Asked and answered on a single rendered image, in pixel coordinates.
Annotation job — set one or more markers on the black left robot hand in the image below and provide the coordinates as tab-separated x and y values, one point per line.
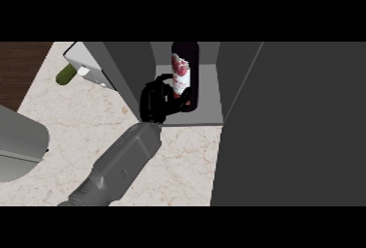
154	103

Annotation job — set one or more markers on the dark wine bottle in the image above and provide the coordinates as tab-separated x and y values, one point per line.
188	53

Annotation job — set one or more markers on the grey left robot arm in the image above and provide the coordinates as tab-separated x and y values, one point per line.
124	158

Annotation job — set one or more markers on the grey cabinet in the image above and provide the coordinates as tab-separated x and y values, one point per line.
205	93

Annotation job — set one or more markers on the pale grey cabinet door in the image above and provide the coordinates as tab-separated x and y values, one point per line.
90	63

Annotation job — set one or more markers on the pale grey rounded appliance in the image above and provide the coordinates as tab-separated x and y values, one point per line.
21	145

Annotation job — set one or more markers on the large dark grey door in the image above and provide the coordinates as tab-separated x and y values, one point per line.
295	129

